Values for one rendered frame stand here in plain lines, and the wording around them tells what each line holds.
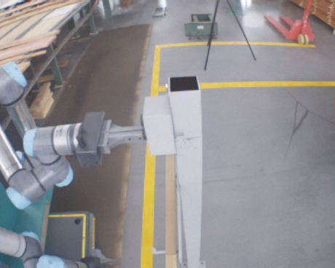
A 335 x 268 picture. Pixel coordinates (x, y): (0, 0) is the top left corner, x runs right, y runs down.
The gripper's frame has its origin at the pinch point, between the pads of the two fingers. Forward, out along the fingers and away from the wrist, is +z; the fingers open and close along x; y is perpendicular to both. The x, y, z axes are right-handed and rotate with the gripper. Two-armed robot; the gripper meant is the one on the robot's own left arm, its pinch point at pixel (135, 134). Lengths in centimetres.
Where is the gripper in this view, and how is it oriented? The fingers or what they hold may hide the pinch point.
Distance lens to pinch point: 61.6
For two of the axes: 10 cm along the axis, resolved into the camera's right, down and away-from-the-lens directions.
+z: 9.9, -0.8, -0.7
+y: -1.0, -6.8, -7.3
